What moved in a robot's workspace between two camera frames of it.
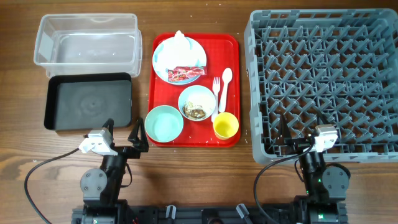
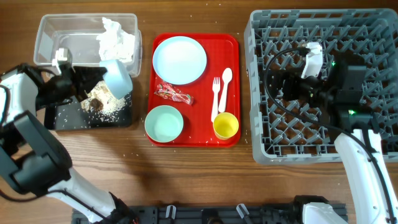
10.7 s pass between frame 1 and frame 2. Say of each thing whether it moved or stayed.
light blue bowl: moved
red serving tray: stayed
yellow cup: stayed
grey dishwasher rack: stayed
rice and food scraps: moved
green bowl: stayed
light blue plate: stayed
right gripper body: moved
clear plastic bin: stayed
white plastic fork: stayed
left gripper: moved
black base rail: stayed
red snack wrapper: moved
